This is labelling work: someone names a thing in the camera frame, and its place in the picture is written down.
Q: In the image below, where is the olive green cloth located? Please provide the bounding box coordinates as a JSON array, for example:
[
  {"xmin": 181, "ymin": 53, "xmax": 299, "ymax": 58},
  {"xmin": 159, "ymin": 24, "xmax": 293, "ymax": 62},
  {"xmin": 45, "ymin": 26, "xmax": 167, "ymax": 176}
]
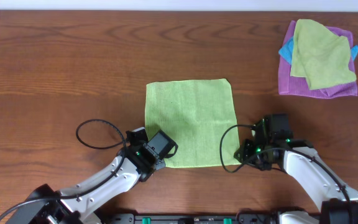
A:
[{"xmin": 290, "ymin": 19, "xmax": 356, "ymax": 90}]

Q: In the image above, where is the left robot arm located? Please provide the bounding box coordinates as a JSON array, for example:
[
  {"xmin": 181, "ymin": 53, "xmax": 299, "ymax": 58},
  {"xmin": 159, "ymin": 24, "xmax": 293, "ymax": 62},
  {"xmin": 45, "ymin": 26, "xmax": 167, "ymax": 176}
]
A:
[{"xmin": 7, "ymin": 128, "xmax": 157, "ymax": 223}]

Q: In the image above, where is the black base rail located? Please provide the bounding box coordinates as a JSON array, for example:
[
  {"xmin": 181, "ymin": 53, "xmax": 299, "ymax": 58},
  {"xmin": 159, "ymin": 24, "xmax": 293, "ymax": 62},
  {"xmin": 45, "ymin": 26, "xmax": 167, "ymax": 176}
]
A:
[{"xmin": 98, "ymin": 212, "xmax": 323, "ymax": 224}]

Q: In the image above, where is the bright green cloth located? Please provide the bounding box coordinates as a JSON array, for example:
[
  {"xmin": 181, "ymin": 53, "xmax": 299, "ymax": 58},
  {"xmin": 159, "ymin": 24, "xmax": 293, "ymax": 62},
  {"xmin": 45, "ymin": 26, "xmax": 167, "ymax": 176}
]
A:
[{"xmin": 145, "ymin": 78, "xmax": 240, "ymax": 169}]

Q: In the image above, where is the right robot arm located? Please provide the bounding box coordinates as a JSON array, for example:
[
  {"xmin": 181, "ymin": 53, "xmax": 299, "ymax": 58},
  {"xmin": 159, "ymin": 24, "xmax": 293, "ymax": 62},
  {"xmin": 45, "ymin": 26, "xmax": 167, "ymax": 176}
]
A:
[{"xmin": 253, "ymin": 114, "xmax": 358, "ymax": 224}]

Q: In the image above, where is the purple cloth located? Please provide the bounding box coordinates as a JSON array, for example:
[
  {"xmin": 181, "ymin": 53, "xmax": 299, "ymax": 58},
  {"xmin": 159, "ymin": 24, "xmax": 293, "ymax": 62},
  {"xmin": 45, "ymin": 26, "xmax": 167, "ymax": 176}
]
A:
[{"xmin": 278, "ymin": 21, "xmax": 358, "ymax": 99}]

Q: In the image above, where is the blue cloth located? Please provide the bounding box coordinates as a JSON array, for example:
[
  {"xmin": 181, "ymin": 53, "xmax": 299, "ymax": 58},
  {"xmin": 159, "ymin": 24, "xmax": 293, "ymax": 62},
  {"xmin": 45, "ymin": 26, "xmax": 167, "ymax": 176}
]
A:
[{"xmin": 278, "ymin": 37, "xmax": 358, "ymax": 65}]

